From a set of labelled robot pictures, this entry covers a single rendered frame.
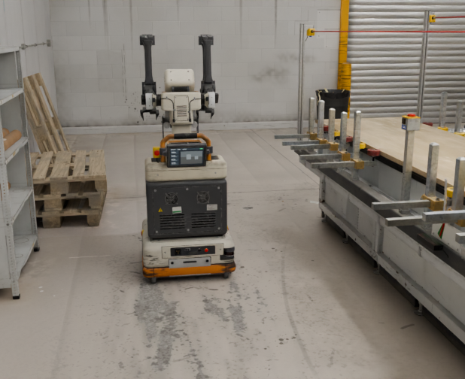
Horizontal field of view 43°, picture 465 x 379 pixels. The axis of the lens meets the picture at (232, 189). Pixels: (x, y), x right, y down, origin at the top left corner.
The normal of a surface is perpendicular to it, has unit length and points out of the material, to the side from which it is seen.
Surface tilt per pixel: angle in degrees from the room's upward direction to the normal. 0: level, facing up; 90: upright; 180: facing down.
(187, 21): 90
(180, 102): 82
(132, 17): 90
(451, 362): 0
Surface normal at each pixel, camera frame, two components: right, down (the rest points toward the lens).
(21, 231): 0.16, 0.26
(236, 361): 0.00, -0.97
